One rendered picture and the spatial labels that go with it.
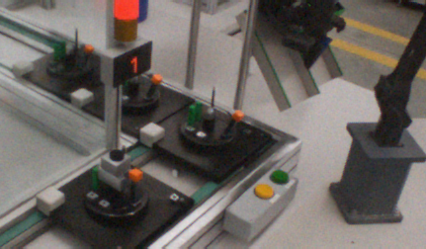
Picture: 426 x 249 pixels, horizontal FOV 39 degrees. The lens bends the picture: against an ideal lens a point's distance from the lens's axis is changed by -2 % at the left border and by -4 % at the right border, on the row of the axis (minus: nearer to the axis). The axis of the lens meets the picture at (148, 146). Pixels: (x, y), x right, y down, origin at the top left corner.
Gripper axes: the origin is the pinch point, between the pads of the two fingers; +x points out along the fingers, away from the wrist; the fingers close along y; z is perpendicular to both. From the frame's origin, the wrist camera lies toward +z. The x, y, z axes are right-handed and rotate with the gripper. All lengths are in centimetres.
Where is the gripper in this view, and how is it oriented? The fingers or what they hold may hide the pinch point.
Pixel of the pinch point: (310, 53)
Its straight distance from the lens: 133.4
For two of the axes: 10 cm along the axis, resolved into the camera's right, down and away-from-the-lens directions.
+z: -7.6, -4.0, 5.0
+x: -0.5, 8.1, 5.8
